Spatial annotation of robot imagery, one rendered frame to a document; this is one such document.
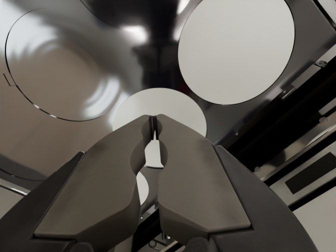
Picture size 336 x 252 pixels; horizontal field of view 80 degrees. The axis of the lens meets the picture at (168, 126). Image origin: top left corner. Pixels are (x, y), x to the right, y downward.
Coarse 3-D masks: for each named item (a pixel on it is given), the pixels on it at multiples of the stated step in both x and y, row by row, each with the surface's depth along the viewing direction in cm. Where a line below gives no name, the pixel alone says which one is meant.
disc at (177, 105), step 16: (144, 96) 20; (160, 96) 20; (176, 96) 20; (128, 112) 20; (144, 112) 21; (160, 112) 21; (176, 112) 21; (192, 112) 21; (112, 128) 21; (192, 128) 22
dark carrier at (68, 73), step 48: (0, 0) 16; (48, 0) 16; (96, 0) 16; (144, 0) 16; (192, 0) 16; (288, 0) 16; (0, 48) 17; (48, 48) 17; (96, 48) 17; (144, 48) 17; (0, 96) 19; (48, 96) 20; (96, 96) 20; (192, 96) 20; (0, 144) 22; (48, 144) 22
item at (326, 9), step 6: (312, 0) 16; (318, 0) 16; (324, 0) 16; (330, 0) 16; (318, 6) 16; (324, 6) 16; (330, 6) 16; (324, 12) 16; (330, 12) 16; (330, 18) 17; (330, 24) 17
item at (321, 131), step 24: (312, 72) 22; (288, 96) 23; (264, 120) 25; (312, 120) 19; (240, 144) 26; (288, 144) 20; (312, 144) 18; (264, 168) 20; (288, 168) 19; (144, 216) 35; (168, 240) 26
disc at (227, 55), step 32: (224, 0) 16; (256, 0) 16; (192, 32) 17; (224, 32) 17; (256, 32) 17; (288, 32) 17; (192, 64) 18; (224, 64) 18; (256, 64) 18; (224, 96) 20
